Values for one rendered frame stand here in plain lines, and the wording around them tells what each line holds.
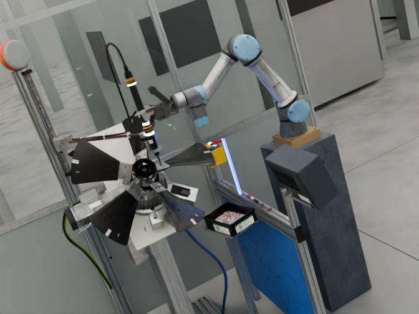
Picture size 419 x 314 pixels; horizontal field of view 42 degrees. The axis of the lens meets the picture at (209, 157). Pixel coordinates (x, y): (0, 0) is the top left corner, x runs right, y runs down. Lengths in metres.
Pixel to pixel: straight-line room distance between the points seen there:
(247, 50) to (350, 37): 4.38
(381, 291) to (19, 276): 2.13
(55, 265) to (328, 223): 1.64
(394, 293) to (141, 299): 1.58
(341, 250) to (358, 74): 4.13
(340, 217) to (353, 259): 0.29
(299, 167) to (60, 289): 1.97
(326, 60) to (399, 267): 3.69
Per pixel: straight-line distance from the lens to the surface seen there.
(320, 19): 6.68
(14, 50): 3.04
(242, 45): 2.62
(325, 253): 3.12
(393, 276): 3.50
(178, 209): 2.57
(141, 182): 2.60
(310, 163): 2.04
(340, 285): 3.27
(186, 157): 2.69
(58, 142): 3.05
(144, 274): 3.63
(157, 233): 2.79
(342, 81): 6.91
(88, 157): 2.68
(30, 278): 3.49
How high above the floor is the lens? 2.02
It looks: 19 degrees down
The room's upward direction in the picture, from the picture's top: 18 degrees counter-clockwise
